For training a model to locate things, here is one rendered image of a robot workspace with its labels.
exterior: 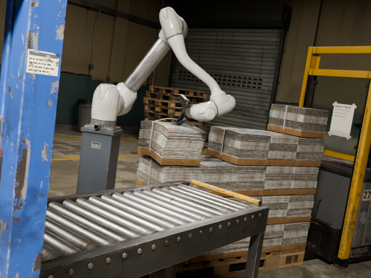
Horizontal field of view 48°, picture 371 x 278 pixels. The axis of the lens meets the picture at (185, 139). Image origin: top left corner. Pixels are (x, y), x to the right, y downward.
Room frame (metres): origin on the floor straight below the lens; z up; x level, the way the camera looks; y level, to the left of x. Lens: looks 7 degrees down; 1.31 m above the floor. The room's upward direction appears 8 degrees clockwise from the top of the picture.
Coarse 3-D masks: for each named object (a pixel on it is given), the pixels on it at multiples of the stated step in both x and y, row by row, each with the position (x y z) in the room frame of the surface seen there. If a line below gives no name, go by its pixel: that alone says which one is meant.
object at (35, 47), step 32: (32, 0) 0.72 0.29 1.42; (64, 0) 0.77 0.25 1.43; (32, 32) 0.73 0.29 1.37; (64, 32) 0.78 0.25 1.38; (32, 64) 0.73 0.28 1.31; (0, 96) 0.76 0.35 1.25; (32, 96) 0.73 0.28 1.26; (0, 128) 0.76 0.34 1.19; (32, 128) 0.74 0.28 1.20; (0, 160) 0.76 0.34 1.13; (32, 160) 0.74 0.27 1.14; (0, 192) 0.75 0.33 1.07; (32, 192) 0.75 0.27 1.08; (0, 224) 0.74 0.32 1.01; (32, 224) 0.75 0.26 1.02; (0, 256) 0.74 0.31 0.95; (32, 256) 0.76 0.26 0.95
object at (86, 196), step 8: (152, 184) 2.09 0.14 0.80; (160, 184) 2.12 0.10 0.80; (168, 184) 2.14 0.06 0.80; (176, 184) 2.18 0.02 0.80; (184, 184) 2.23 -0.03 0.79; (96, 192) 1.81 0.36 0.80; (104, 192) 1.82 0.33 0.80; (112, 192) 1.84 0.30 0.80; (120, 192) 1.87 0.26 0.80; (48, 200) 1.59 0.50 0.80; (56, 200) 1.61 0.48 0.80; (64, 200) 1.63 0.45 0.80; (72, 200) 1.67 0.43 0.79
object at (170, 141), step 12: (156, 132) 2.60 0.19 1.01; (168, 132) 2.48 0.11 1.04; (180, 132) 2.52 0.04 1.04; (192, 132) 2.57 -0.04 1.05; (204, 132) 2.63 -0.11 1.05; (156, 144) 2.57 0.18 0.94; (168, 144) 2.50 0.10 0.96; (180, 144) 2.55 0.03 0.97; (192, 144) 2.60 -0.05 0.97; (168, 156) 2.52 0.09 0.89; (180, 156) 2.57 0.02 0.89; (192, 156) 2.62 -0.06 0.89
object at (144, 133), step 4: (144, 120) 2.77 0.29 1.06; (148, 120) 2.72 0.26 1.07; (140, 124) 2.81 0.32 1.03; (144, 124) 2.76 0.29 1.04; (148, 124) 2.72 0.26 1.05; (144, 128) 2.76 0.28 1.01; (148, 128) 2.71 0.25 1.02; (140, 132) 2.79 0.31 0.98; (144, 132) 2.74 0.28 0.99; (148, 132) 2.70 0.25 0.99; (140, 136) 2.80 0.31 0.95; (144, 136) 2.74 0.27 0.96; (148, 136) 2.69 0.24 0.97; (140, 140) 2.77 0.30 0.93; (144, 140) 2.73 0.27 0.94; (148, 140) 2.68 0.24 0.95; (140, 144) 2.76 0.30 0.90; (144, 144) 2.72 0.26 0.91; (148, 144) 2.67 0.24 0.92
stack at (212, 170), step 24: (144, 168) 2.78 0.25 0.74; (168, 168) 2.55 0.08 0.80; (192, 168) 2.65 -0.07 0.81; (216, 168) 2.76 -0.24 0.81; (240, 168) 2.88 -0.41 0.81; (264, 168) 3.01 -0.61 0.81; (288, 168) 3.14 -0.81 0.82; (240, 240) 2.93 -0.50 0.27; (264, 240) 3.07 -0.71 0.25; (192, 264) 2.71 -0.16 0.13; (216, 264) 2.83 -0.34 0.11; (264, 264) 3.10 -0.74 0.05
